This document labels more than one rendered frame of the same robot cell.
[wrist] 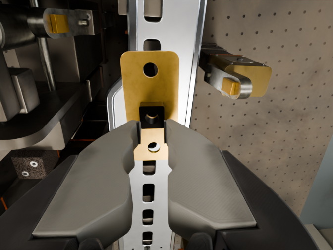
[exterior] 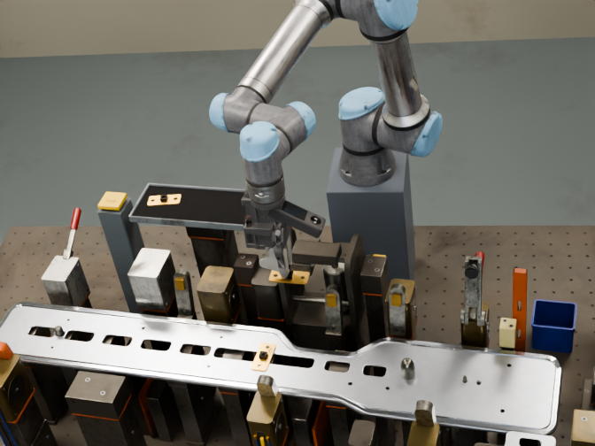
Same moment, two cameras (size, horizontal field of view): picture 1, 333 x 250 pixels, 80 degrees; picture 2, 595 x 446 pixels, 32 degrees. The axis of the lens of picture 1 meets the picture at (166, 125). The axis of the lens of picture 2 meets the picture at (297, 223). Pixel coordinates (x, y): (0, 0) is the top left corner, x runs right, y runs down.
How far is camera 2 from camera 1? 210 cm
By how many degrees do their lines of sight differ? 52
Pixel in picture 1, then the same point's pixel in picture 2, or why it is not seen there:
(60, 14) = (336, 303)
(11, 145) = not seen: hidden behind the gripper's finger
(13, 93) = (302, 261)
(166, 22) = (322, 372)
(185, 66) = (286, 382)
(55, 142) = (258, 280)
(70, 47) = (320, 323)
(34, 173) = (241, 261)
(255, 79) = (264, 412)
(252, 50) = not seen: outside the picture
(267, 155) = not seen: outside the picture
